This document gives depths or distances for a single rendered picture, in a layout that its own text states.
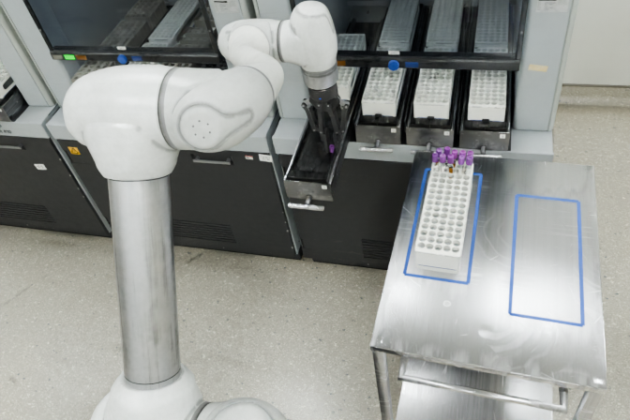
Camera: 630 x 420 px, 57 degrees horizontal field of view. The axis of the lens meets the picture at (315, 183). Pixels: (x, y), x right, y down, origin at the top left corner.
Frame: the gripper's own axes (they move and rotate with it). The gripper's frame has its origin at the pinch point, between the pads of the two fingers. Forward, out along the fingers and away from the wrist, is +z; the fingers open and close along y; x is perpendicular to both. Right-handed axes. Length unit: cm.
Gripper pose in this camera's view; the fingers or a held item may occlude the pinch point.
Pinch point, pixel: (331, 140)
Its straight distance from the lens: 162.7
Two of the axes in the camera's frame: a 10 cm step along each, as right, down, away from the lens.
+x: -2.3, 7.2, -6.6
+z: 1.4, 6.9, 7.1
